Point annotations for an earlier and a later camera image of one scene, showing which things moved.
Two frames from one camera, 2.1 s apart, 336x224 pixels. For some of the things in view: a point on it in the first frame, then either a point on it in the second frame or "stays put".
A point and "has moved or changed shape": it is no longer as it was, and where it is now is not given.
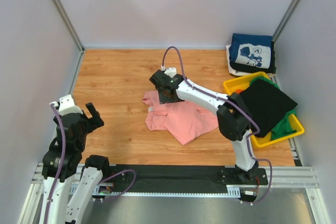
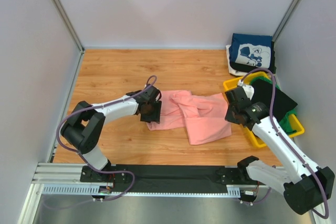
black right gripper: (163, 99) to (228, 117)
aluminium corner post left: (71, 29) stays put
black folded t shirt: (266, 105) stays put
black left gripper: (94, 122) to (156, 117)
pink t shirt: (188, 121) has moved or changed shape
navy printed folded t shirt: (253, 50) stays put
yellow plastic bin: (241, 83) stays put
